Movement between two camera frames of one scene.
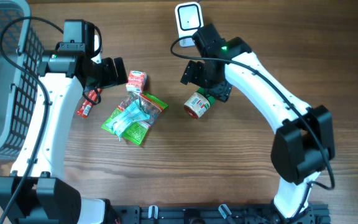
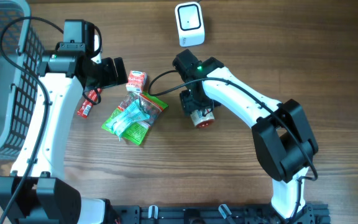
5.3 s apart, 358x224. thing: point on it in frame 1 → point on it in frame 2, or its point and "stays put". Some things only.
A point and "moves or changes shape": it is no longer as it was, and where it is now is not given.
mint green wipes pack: (134, 113) stays put
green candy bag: (137, 132) stays put
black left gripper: (112, 79) stays put
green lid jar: (199, 102) moves or changes shape
